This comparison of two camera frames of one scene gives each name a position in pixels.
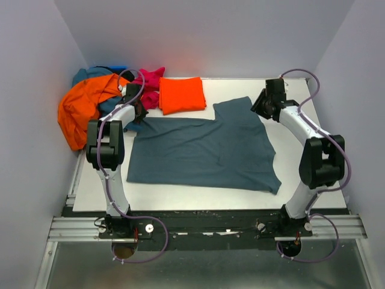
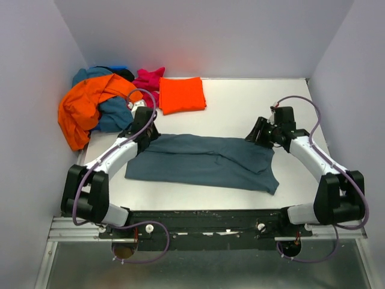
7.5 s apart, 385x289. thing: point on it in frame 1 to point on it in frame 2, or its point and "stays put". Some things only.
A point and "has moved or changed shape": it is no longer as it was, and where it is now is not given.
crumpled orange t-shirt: (79, 105) stays put
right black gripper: (259, 105) to (259, 130)
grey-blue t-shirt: (228, 150) has moved or changed shape
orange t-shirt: (178, 94) stays put
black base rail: (206, 229) stays put
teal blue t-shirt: (107, 104) stays put
